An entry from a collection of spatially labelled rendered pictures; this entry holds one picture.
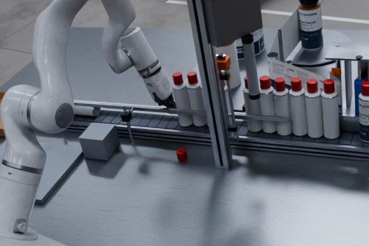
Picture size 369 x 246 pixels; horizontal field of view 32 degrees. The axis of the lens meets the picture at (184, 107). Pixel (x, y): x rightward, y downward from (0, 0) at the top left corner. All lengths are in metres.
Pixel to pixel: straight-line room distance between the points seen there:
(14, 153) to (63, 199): 0.37
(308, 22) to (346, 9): 2.59
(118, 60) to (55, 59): 0.35
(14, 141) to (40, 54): 0.26
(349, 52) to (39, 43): 0.94
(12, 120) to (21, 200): 0.23
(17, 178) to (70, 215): 0.31
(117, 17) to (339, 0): 3.43
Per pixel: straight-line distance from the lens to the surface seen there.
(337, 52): 2.07
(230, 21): 1.86
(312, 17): 2.58
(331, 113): 2.07
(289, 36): 2.55
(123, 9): 2.07
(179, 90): 2.19
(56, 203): 2.17
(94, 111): 2.46
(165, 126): 2.31
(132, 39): 2.16
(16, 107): 1.89
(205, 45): 1.89
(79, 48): 3.18
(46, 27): 1.85
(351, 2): 5.28
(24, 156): 1.86
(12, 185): 1.87
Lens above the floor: 2.11
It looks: 31 degrees down
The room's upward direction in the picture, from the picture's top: 11 degrees counter-clockwise
